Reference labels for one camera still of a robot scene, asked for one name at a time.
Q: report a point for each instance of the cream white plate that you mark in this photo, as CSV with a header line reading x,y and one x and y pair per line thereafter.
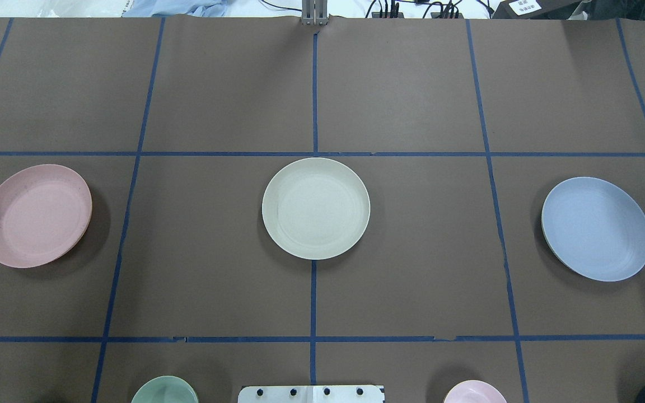
x,y
316,208

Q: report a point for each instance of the dark box with label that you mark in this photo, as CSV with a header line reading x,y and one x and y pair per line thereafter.
x,y
534,10

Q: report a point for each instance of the green bowl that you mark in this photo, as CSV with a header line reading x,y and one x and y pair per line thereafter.
x,y
165,389

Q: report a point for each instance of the light blue cloth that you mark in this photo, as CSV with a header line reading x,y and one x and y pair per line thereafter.
x,y
171,8

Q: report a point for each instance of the aluminium frame post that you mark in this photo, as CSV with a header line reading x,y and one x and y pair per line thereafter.
x,y
314,12

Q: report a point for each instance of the pink bowl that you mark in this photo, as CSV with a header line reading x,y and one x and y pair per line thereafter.
x,y
474,391

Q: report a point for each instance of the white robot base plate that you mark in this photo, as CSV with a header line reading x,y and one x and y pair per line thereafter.
x,y
312,393

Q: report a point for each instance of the light blue plate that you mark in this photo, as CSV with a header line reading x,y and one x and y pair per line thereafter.
x,y
596,229

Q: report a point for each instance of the pink plate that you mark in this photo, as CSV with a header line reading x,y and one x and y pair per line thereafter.
x,y
44,212

